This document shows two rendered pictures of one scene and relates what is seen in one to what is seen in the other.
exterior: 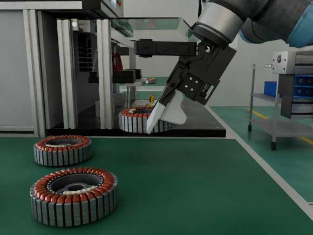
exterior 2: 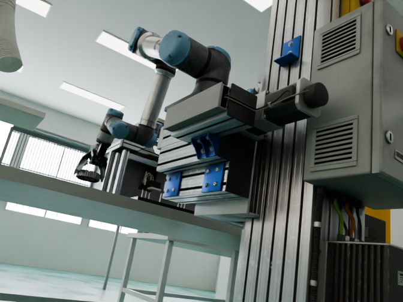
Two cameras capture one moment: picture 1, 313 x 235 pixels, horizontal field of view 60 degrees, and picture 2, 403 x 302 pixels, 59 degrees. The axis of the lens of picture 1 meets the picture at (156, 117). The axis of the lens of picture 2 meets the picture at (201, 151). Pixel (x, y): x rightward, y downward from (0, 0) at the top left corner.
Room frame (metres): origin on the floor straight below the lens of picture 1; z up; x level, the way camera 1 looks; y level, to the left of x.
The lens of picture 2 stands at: (0.01, -1.67, 0.51)
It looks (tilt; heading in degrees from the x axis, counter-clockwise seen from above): 18 degrees up; 56
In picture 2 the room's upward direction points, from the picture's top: 10 degrees clockwise
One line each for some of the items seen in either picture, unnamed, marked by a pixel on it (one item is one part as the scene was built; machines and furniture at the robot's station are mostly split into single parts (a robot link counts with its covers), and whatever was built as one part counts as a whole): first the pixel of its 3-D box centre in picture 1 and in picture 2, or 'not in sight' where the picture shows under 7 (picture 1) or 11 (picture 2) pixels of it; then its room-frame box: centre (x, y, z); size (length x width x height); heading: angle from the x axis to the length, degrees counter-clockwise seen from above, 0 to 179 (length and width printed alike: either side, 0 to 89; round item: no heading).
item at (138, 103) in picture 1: (151, 103); not in sight; (1.15, 0.02, 0.78); 0.15 x 0.15 x 0.01; 88
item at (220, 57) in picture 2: not in sight; (212, 68); (0.64, -0.70, 1.20); 0.13 x 0.12 x 0.14; 1
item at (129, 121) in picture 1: (147, 119); (88, 175); (0.52, 0.02, 0.83); 0.11 x 0.11 x 0.04
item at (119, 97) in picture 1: (117, 98); not in sight; (1.15, 0.17, 0.80); 0.07 x 0.05 x 0.06; 178
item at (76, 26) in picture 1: (101, 36); not in sight; (1.03, 0.20, 1.04); 0.62 x 0.02 x 0.03; 178
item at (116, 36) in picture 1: (122, 40); (173, 170); (1.03, 0.12, 1.03); 0.62 x 0.01 x 0.03; 178
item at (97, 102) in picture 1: (105, 107); not in sight; (0.91, 0.17, 0.80); 0.07 x 0.05 x 0.06; 178
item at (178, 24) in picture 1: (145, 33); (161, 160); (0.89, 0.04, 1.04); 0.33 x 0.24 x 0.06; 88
